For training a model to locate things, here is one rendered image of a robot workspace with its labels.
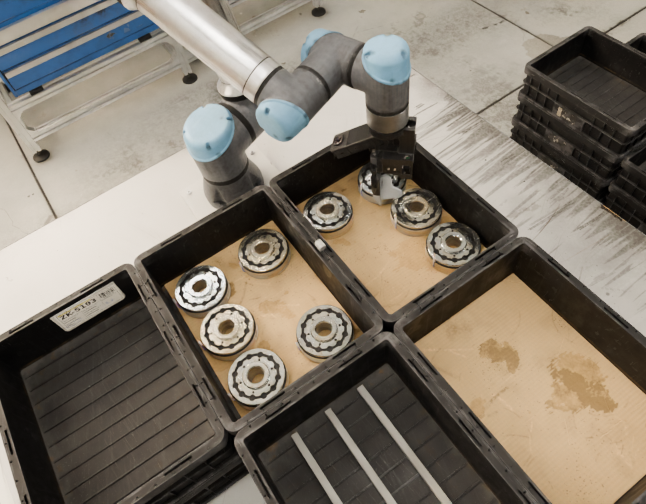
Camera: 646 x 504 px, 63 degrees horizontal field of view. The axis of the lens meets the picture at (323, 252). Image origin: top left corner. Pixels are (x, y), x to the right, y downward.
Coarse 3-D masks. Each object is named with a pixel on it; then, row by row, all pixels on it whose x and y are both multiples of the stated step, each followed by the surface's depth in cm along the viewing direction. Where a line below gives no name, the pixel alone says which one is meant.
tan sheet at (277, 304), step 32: (224, 256) 108; (256, 288) 103; (288, 288) 103; (320, 288) 102; (192, 320) 101; (256, 320) 100; (288, 320) 99; (352, 320) 97; (288, 352) 95; (224, 384) 93
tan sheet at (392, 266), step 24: (360, 168) 117; (360, 216) 110; (384, 216) 109; (336, 240) 108; (360, 240) 107; (384, 240) 106; (408, 240) 106; (360, 264) 104; (384, 264) 103; (408, 264) 102; (384, 288) 100; (408, 288) 100
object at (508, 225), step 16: (416, 144) 106; (304, 160) 107; (432, 160) 103; (288, 176) 106; (448, 176) 101; (464, 192) 99; (288, 208) 101; (304, 224) 98; (512, 224) 93; (512, 240) 91; (336, 256) 94; (480, 256) 91; (352, 272) 91; (464, 272) 89; (432, 288) 88; (416, 304) 88; (384, 320) 86
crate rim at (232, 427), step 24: (264, 192) 104; (216, 216) 102; (288, 216) 101; (168, 240) 100; (312, 240) 96; (168, 312) 91; (360, 336) 85; (192, 360) 86; (336, 360) 83; (216, 408) 81; (264, 408) 80
